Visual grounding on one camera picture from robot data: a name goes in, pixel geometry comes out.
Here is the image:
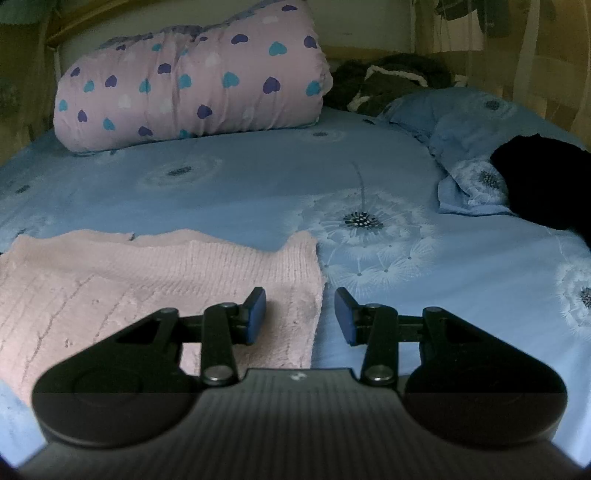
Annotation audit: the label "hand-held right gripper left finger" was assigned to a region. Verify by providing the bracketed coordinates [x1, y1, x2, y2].
[113, 286, 267, 387]

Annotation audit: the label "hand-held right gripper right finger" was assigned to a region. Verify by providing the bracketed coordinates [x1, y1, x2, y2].
[334, 286, 483, 387]

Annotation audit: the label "pink knit cardigan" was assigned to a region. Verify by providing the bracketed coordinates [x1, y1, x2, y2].
[0, 229, 325, 403]

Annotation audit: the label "hanging dark clothes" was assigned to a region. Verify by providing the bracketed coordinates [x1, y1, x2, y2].
[434, 0, 557, 38]

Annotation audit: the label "blue dandelion bed sheet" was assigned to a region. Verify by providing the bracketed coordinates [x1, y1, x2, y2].
[0, 104, 591, 467]

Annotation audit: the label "blue dandelion pillow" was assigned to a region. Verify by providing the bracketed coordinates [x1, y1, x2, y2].
[383, 88, 587, 216]

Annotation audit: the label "dark fluffy blanket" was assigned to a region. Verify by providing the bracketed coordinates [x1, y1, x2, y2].
[325, 53, 469, 112]

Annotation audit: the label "black cloth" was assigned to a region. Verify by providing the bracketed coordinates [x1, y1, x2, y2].
[489, 133, 591, 251]

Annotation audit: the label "pink heart print quilt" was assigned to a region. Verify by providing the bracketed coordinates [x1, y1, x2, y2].
[53, 0, 334, 154]

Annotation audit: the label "sheer mosquito net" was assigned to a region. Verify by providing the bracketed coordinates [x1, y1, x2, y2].
[411, 0, 591, 153]

